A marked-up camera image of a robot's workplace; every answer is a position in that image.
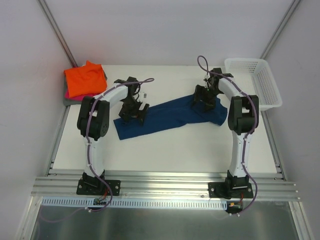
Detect blue t-shirt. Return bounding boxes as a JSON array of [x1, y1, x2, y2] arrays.
[[113, 95, 228, 140]]

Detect white slotted cable duct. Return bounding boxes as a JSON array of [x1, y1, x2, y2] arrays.
[[41, 196, 227, 211]]

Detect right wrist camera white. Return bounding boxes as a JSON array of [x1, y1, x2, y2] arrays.
[[203, 74, 210, 88]]

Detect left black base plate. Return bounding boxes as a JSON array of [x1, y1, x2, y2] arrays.
[[76, 178, 121, 196]]

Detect grey folded t-shirt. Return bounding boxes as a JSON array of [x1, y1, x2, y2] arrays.
[[63, 71, 108, 106]]

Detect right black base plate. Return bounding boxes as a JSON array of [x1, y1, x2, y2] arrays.
[[208, 182, 254, 200]]

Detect orange folded t-shirt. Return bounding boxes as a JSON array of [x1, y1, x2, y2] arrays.
[[63, 60, 108, 101]]

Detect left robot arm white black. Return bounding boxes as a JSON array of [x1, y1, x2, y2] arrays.
[[76, 76, 155, 194]]

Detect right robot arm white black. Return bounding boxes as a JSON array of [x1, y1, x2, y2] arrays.
[[191, 68, 259, 199]]

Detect aluminium mounting rail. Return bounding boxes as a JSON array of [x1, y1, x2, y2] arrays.
[[31, 169, 302, 202]]

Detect white plastic basket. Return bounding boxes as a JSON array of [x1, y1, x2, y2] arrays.
[[224, 57, 283, 111]]

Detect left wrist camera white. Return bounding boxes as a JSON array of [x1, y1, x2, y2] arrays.
[[137, 92, 148, 103]]

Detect pink folded t-shirt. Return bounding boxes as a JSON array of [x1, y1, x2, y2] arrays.
[[64, 90, 87, 102]]

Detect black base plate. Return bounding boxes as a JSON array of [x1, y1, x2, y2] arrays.
[[76, 178, 121, 196], [208, 182, 254, 200]]

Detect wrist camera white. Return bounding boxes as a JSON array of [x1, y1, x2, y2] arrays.
[[203, 74, 210, 88], [137, 92, 148, 103]]

